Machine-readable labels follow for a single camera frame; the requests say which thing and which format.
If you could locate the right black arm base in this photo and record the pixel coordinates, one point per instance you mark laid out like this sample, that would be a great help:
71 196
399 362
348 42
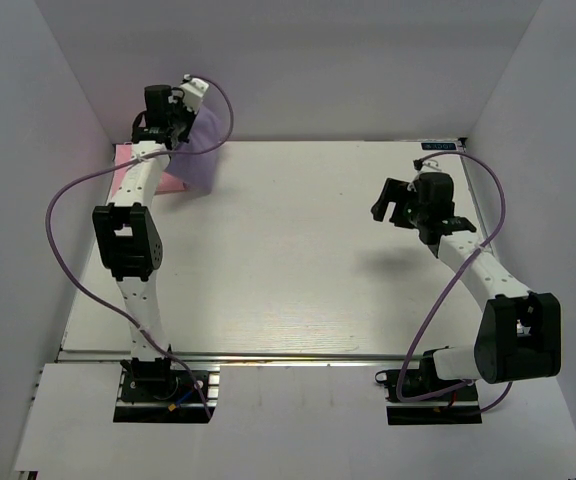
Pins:
460 407

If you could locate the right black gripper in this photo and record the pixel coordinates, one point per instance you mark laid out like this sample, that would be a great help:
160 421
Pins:
394 191

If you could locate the blue table corner sticker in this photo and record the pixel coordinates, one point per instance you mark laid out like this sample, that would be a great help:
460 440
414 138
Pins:
438 146

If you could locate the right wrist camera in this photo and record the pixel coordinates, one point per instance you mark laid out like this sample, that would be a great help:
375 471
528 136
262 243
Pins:
424 165

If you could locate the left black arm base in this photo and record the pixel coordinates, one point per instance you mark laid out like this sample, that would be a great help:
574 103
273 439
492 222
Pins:
160 392

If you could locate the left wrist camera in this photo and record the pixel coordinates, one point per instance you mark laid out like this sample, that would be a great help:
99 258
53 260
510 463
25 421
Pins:
192 91

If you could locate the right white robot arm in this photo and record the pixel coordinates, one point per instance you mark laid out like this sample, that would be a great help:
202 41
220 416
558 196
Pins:
519 336

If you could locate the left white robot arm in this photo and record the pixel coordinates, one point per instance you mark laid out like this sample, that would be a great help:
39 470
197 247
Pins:
129 243

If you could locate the folded pink t shirt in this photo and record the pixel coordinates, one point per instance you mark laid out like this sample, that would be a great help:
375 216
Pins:
168 184

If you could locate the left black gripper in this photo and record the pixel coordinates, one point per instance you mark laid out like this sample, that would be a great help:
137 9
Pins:
178 101

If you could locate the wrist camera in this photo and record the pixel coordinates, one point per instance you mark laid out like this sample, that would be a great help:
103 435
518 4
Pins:
424 165
192 91

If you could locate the purple t shirt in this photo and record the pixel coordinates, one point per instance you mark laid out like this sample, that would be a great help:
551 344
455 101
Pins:
196 169

